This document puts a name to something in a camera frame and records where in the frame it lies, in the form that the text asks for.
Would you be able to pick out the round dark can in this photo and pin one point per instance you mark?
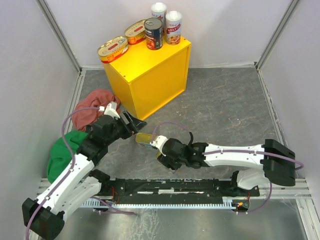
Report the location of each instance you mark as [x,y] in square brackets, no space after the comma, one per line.
[153,33]

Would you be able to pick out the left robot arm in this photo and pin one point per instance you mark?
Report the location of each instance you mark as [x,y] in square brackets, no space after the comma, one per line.
[46,215]

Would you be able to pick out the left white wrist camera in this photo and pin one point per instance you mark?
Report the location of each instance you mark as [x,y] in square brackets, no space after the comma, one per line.
[110,110]

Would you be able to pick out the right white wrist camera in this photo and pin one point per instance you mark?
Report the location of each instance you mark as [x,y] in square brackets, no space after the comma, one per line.
[159,143]

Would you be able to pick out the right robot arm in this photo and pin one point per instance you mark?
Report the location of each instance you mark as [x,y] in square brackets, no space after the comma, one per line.
[270,162]

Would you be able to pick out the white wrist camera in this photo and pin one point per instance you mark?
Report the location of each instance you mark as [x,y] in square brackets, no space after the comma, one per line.
[110,110]
[159,143]

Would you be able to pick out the white porridge can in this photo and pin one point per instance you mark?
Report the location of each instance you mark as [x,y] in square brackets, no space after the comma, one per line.
[159,10]
[173,27]

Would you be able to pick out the red cloth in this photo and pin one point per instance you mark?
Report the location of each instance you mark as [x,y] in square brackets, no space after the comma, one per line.
[97,98]

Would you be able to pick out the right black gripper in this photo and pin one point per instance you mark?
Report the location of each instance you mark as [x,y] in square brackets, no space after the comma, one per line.
[165,161]

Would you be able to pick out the yellow wooden cabinet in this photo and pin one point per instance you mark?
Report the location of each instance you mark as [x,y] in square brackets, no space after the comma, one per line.
[145,80]

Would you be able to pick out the oval gold fish tin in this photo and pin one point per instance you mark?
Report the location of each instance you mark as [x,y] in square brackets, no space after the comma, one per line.
[136,32]

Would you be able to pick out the green cloth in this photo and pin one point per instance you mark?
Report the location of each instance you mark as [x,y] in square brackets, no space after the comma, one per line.
[60,156]

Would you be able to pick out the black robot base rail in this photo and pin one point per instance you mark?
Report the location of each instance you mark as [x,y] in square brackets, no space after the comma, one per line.
[172,191]

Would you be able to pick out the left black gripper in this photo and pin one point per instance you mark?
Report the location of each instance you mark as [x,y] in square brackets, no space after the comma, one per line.
[137,124]

